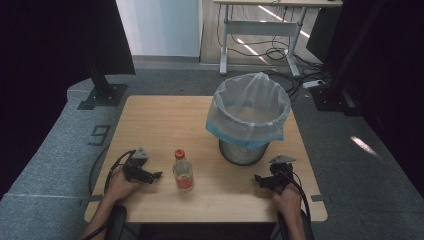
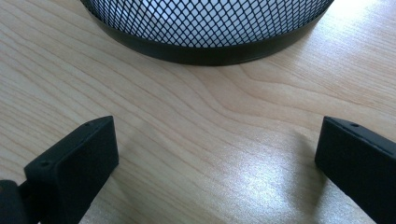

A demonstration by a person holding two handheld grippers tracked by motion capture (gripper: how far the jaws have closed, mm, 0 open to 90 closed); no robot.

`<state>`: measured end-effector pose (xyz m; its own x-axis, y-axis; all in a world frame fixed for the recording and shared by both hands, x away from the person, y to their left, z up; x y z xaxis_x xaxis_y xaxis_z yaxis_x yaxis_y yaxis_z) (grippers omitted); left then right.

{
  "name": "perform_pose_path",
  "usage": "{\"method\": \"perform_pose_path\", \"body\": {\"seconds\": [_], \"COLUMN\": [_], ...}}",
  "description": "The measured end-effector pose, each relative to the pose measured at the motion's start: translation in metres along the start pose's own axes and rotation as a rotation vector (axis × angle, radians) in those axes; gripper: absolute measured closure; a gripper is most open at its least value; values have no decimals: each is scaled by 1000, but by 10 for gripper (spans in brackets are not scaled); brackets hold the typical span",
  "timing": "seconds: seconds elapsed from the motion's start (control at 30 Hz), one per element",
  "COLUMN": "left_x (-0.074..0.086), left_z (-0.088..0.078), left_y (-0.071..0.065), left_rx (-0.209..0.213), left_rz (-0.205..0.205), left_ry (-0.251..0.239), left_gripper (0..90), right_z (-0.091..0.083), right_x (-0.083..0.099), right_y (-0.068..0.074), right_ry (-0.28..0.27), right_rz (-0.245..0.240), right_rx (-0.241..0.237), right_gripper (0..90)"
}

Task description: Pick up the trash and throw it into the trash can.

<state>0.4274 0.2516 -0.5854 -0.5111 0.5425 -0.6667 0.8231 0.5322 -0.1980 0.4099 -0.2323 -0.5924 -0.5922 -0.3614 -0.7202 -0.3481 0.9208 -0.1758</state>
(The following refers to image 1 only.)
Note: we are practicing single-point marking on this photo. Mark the black curtain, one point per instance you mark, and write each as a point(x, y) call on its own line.
point(50, 50)

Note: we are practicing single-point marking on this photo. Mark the clear bottle with orange cap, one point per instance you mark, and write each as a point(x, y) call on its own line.
point(183, 173)

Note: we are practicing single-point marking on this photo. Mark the black metal stand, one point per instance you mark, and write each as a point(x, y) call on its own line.
point(336, 83)

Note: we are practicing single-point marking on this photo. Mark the translucent blue trash bag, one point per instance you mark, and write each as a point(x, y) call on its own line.
point(248, 110)

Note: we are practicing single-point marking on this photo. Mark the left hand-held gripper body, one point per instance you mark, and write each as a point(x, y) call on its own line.
point(135, 163)

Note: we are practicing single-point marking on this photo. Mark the white power strip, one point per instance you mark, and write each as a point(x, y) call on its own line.
point(313, 84)

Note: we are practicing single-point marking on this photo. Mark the black stand with base plate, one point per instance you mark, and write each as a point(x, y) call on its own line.
point(103, 90)

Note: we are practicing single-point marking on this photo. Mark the white metal desk frame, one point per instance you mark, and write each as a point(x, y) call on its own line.
point(260, 28)

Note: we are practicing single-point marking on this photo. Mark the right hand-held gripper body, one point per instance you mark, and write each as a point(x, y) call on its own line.
point(281, 170)

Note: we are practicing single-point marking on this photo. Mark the person's left hand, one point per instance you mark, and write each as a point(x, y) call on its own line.
point(120, 186)

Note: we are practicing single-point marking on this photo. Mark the metal mesh trash can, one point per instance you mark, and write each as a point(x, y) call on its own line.
point(242, 155)

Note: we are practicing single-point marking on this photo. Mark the black computer tower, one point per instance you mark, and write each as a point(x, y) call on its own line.
point(325, 33)

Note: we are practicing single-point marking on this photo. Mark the white panel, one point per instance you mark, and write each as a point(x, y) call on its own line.
point(160, 26)

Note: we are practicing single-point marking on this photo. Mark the person's right hand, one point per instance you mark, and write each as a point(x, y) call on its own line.
point(288, 201)

